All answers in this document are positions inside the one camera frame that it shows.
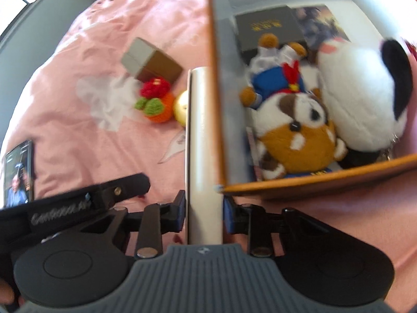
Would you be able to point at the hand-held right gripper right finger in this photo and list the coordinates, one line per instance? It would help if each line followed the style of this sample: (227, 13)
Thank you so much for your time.
(228, 218)

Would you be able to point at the pink printed bedsheet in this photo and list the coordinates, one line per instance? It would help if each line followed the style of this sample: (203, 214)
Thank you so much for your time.
(81, 55)

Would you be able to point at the black smartphone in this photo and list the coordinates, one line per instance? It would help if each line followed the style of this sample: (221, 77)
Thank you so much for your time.
(18, 176)

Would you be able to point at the gold ball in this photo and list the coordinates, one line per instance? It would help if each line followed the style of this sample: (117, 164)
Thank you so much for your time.
(180, 107)

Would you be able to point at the dark photo card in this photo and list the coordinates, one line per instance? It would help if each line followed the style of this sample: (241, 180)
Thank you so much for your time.
(322, 22)

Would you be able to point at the brown raccoon plush toy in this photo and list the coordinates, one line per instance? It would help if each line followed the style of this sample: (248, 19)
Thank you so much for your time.
(303, 143)

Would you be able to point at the grey-brown small box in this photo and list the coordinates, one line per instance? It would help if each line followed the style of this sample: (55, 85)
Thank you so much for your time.
(151, 60)

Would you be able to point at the black book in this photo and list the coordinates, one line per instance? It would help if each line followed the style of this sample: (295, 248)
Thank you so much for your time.
(267, 26)

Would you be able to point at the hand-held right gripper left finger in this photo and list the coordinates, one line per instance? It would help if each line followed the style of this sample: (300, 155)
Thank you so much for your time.
(180, 212)

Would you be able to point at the wooden storage box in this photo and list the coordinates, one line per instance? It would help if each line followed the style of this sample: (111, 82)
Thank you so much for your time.
(228, 104)

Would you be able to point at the white panda plush toy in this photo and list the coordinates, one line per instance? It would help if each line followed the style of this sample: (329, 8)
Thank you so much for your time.
(358, 97)

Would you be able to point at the white long box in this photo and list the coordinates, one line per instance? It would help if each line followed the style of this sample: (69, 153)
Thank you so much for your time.
(203, 137)

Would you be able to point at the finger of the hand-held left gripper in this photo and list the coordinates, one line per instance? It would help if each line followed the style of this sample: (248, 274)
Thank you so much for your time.
(127, 187)

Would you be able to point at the blue sailor plush toy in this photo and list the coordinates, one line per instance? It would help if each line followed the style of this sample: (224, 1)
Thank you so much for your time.
(277, 81)

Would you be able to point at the red knitted flower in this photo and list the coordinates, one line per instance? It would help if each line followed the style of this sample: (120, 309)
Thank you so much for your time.
(154, 99)

